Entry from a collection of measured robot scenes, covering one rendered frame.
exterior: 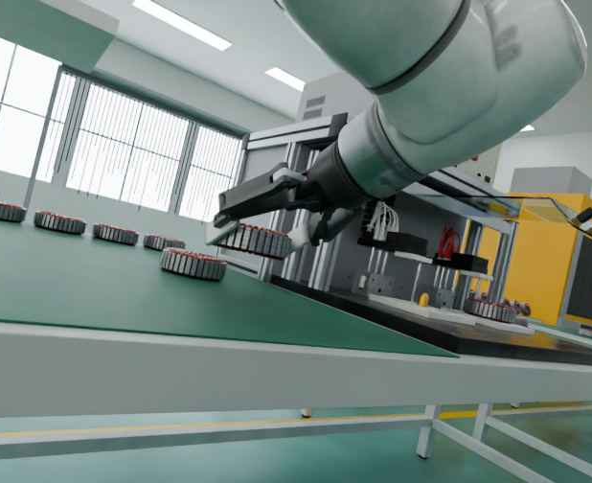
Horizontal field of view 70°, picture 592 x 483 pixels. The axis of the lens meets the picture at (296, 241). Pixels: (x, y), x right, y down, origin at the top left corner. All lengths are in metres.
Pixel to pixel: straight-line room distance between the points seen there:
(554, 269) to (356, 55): 4.32
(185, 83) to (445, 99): 7.25
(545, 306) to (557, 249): 0.54
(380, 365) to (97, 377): 0.26
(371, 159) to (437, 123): 0.07
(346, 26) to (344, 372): 0.28
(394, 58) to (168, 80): 7.17
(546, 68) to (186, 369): 0.34
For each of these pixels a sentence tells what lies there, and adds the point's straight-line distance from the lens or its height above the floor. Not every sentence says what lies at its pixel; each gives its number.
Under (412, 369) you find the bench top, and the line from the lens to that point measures 0.48.
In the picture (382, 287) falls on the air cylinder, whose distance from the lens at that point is 0.97.
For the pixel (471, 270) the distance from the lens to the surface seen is 1.09.
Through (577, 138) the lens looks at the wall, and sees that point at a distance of 7.04.
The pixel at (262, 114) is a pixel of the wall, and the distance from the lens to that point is 8.08.
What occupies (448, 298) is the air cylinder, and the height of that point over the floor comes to 0.80.
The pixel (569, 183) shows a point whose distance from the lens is 5.02.
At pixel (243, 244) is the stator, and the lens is 0.54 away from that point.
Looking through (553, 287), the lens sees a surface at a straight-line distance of 4.57.
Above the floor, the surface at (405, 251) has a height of 0.88.
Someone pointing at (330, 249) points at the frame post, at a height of 0.85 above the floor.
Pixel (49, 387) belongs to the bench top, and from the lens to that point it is 0.31.
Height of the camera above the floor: 0.83
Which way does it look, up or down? 1 degrees up
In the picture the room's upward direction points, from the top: 13 degrees clockwise
